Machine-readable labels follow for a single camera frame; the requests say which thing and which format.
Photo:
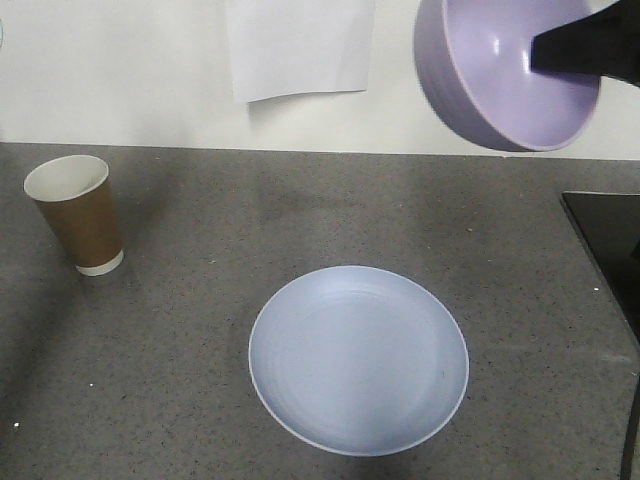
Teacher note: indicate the black induction cooktop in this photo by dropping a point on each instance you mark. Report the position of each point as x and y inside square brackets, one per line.
[607, 224]

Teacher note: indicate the purple plastic bowl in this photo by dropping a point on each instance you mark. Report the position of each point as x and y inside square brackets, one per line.
[472, 59]

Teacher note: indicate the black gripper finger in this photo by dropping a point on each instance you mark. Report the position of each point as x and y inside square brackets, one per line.
[605, 43]

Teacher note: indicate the brown paper cup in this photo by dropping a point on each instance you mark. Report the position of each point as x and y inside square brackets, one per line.
[73, 194]

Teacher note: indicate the white paper sheet on wall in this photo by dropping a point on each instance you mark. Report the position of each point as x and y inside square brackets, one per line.
[282, 48]

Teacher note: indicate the light blue plate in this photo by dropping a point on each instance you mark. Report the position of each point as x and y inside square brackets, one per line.
[358, 361]

